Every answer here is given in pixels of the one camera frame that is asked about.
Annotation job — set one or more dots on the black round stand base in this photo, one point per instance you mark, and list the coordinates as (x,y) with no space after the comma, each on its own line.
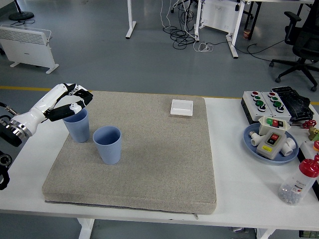
(21,15)

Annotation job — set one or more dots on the white PVC pipe fitting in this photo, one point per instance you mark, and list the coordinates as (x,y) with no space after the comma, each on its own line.
(255,140)
(290,147)

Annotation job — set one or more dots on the blue round plate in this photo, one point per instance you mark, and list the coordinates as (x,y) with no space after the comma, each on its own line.
(249,145)

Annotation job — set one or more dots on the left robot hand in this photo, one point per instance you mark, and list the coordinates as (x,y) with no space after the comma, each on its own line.
(47,102)

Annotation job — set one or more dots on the clear bottle red cap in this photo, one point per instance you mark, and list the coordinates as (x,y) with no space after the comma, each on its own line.
(296,186)

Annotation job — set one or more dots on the grey-brown cushion mat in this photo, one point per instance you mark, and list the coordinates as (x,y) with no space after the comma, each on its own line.
(149,154)

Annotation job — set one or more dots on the beige three-button switch box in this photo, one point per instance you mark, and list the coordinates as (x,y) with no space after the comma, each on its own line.
(264,127)

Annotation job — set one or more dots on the black plastic tray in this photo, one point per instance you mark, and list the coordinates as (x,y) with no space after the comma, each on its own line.
(296,102)

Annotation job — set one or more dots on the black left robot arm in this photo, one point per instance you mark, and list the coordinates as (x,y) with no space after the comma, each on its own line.
(10,132)

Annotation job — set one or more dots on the white table leg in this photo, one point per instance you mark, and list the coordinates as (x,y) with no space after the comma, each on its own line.
(86,229)
(265,234)

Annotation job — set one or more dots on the white desk frame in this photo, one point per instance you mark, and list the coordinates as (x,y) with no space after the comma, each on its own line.
(233,44)

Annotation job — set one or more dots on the emergency stop button box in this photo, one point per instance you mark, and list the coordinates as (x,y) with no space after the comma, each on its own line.
(307,150)

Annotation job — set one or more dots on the black office chair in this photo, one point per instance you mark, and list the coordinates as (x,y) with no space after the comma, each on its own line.
(305,44)

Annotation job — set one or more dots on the white button control box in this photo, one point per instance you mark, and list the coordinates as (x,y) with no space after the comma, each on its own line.
(251,108)
(282,113)

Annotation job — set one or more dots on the grey two-button switch box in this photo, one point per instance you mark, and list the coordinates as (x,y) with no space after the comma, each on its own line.
(271,147)

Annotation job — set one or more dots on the blue ribbed plastic cup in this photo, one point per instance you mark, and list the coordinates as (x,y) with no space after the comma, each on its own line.
(109,152)
(78,129)

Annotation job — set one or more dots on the small drink can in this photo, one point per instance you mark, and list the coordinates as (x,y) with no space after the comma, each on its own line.
(247,34)

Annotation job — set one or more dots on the white desk leg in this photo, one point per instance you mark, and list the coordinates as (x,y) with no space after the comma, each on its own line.
(130,20)

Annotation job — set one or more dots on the white wall switch panel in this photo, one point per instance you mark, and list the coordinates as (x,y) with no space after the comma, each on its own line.
(182,107)

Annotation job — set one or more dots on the black desk leg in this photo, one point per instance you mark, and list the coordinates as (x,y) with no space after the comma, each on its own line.
(256,12)

